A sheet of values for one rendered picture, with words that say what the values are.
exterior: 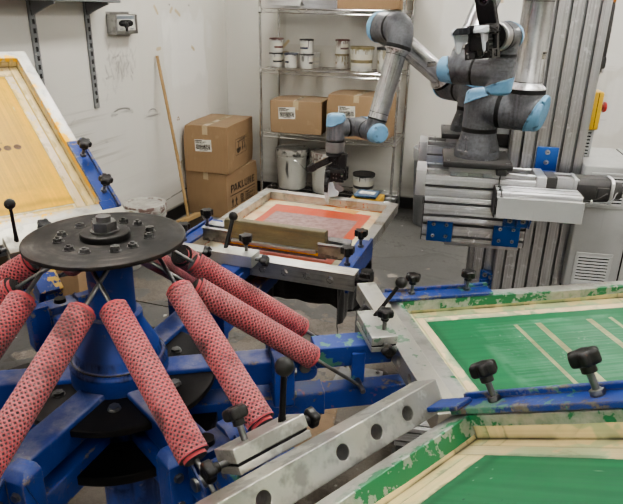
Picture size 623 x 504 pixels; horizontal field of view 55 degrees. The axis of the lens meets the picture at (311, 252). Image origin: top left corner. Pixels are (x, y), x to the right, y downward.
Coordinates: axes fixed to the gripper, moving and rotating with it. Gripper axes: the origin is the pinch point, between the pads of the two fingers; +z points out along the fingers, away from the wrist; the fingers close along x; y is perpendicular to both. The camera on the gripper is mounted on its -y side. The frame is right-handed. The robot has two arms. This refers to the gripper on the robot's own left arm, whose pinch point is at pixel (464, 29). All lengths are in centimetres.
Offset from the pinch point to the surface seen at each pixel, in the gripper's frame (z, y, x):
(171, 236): 71, 33, 31
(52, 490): 102, 71, 36
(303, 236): -4, 57, 57
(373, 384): 40, 75, 7
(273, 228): -1, 54, 66
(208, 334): 80, 46, 15
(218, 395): 65, 71, 32
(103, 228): 80, 30, 39
